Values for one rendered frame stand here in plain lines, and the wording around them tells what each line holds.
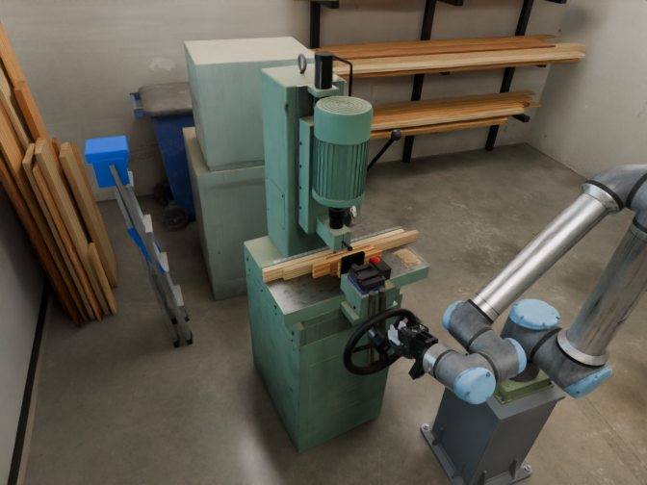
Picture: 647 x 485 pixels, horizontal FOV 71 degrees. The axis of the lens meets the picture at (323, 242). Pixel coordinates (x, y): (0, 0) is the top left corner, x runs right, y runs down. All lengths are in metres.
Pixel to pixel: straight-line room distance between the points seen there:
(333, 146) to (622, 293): 0.89
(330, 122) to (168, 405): 1.65
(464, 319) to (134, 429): 1.67
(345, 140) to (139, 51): 2.52
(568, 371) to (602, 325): 0.20
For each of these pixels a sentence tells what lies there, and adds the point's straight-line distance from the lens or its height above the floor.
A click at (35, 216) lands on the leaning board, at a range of 2.59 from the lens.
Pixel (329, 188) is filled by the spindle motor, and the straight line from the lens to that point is 1.42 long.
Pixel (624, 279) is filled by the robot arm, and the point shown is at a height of 1.20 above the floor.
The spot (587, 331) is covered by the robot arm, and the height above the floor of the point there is 1.00.
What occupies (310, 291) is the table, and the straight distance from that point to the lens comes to 1.57.
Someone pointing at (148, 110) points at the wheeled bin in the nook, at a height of 0.94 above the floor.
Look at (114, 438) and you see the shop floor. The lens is 2.43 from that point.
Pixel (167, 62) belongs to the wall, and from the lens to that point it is 3.68.
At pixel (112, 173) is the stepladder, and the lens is 2.05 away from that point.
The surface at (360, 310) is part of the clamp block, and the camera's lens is 1.51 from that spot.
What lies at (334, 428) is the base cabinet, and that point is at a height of 0.07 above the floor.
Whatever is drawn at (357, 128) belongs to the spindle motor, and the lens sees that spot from 1.34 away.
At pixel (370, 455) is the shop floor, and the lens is 2.25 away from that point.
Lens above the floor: 1.96
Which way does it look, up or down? 36 degrees down
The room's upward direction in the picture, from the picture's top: 3 degrees clockwise
